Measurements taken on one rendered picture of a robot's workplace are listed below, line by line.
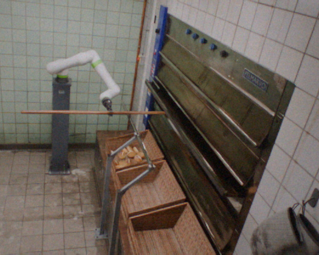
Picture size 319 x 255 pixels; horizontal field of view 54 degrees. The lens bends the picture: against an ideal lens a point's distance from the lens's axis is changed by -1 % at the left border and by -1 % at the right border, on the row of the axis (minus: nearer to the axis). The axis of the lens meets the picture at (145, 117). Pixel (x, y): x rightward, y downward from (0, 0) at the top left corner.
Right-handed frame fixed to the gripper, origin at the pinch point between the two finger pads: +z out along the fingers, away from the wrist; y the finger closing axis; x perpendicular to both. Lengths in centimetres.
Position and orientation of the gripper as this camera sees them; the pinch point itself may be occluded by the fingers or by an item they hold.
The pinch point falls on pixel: (110, 112)
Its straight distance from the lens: 302.2
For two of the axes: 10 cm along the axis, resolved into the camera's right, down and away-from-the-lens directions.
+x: -9.5, -0.1, -3.0
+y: -1.4, 8.9, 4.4
